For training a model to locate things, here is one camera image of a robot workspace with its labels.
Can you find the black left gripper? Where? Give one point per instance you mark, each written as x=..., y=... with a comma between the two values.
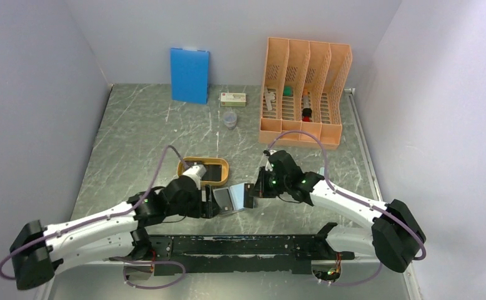
x=204, y=208

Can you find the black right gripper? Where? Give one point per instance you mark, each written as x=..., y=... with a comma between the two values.
x=260, y=189

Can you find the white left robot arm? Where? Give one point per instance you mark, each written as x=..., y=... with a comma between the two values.
x=40, y=252

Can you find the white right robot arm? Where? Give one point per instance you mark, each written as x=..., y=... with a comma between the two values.
x=387, y=231

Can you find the stack of black cards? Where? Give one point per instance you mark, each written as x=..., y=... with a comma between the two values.
x=212, y=173

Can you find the orange oval plastic tray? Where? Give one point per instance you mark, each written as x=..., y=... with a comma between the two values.
x=210, y=160

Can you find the black red stamp knob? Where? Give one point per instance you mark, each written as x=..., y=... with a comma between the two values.
x=307, y=114

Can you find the orange grey utility knife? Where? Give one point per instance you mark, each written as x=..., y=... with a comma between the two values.
x=305, y=99

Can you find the clear round plastic jar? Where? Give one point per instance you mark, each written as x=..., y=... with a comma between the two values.
x=229, y=119

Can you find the green eraser block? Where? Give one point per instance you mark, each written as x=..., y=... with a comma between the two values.
x=288, y=91

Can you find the peach desk file organizer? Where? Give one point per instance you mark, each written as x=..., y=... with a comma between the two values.
x=301, y=92

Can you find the small green white carton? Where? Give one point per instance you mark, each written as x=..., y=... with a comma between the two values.
x=232, y=99

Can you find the blue upright box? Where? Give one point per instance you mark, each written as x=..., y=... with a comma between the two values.
x=189, y=75

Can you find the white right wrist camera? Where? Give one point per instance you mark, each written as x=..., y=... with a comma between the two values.
x=267, y=154

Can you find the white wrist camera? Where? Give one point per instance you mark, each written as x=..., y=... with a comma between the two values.
x=267, y=154
x=195, y=172

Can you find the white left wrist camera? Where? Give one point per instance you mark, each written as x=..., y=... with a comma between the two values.
x=195, y=172

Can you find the grey metal bracket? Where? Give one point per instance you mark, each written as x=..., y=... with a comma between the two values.
x=269, y=97

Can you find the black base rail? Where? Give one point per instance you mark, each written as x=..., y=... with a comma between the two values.
x=239, y=253

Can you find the aluminium frame rail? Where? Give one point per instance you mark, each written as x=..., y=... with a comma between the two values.
x=361, y=278

